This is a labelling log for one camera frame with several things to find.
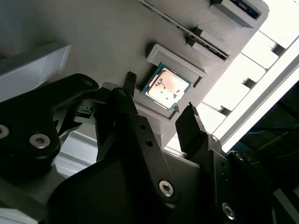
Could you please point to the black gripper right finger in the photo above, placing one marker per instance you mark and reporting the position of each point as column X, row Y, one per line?
column 233, row 186

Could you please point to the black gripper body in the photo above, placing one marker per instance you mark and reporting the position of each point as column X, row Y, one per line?
column 105, row 198

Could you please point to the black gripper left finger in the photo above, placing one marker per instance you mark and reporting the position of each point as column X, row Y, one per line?
column 28, row 116

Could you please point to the silver CPU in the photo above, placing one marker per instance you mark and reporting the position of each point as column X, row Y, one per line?
column 167, row 87

